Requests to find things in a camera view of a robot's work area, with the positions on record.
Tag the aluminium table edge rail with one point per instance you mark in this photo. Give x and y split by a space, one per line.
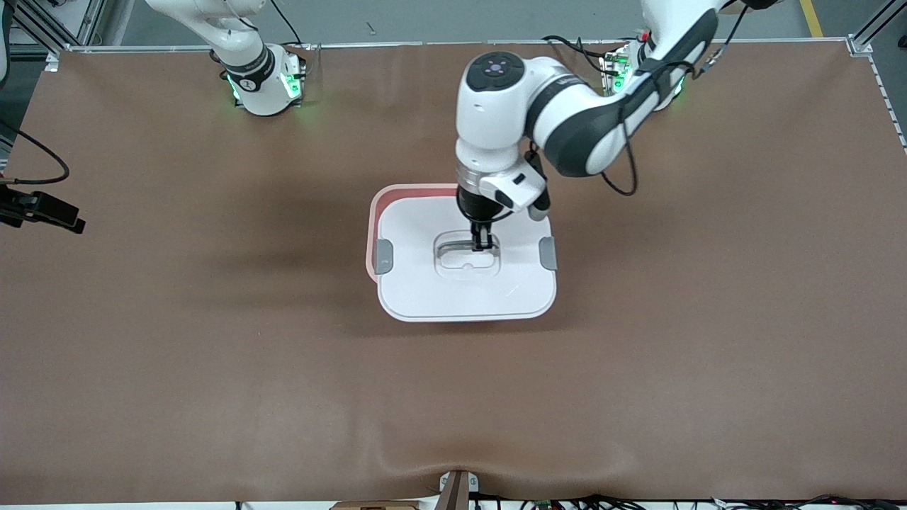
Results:
390 44

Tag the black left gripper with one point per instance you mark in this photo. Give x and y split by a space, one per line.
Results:
470 205

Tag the brown cardboard piece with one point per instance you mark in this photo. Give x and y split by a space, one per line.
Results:
375 506

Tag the white box lid grey latches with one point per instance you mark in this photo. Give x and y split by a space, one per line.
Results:
460 290

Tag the brown table mat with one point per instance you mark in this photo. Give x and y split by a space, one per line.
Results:
453 389

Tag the pink plastic box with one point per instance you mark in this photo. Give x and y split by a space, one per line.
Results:
373 234

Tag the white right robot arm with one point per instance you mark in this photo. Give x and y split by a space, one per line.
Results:
262 92

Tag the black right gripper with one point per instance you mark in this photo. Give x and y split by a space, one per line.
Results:
28 205

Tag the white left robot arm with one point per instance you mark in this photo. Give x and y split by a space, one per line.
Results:
489 120

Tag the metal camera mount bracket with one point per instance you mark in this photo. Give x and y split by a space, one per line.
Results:
457 492

